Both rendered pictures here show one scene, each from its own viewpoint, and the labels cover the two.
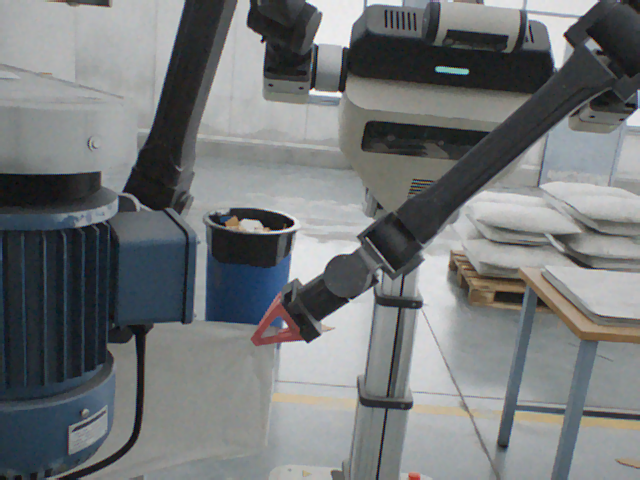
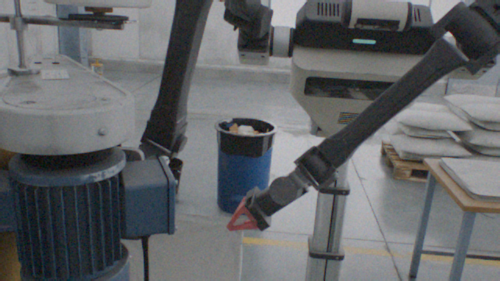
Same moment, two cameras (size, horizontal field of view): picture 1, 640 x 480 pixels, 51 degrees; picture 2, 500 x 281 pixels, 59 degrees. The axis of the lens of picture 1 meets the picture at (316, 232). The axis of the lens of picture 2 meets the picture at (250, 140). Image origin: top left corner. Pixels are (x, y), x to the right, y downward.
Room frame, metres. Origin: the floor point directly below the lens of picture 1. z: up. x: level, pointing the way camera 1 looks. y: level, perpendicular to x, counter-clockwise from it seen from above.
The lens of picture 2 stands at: (0.03, -0.06, 1.55)
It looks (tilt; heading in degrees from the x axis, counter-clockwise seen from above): 18 degrees down; 6
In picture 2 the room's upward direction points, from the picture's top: 3 degrees clockwise
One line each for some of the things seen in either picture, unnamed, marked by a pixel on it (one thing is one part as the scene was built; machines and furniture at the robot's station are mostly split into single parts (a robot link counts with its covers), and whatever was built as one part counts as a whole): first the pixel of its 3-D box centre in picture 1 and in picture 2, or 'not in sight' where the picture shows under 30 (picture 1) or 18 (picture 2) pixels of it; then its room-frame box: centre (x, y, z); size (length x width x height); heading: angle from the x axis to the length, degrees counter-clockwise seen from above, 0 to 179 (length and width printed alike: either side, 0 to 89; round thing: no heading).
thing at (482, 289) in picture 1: (545, 282); (447, 163); (4.47, -1.62, 0.07); 1.20 x 0.82 x 0.14; 91
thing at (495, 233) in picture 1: (505, 226); (419, 125); (4.47, -1.28, 0.44); 0.66 x 0.43 x 0.13; 3
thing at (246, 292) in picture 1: (247, 281); (244, 165); (3.18, 0.32, 0.32); 0.51 x 0.48 x 0.65; 3
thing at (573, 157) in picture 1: (590, 111); (483, 42); (9.00, -3.42, 1.05); 1.00 x 0.10 x 2.10; 93
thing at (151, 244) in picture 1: (145, 276); (146, 203); (0.61, 0.16, 1.25); 0.10 x 0.08 x 0.12; 28
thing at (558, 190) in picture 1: (594, 195); (482, 103); (4.67, -1.92, 0.69); 0.66 x 0.42 x 0.13; 90
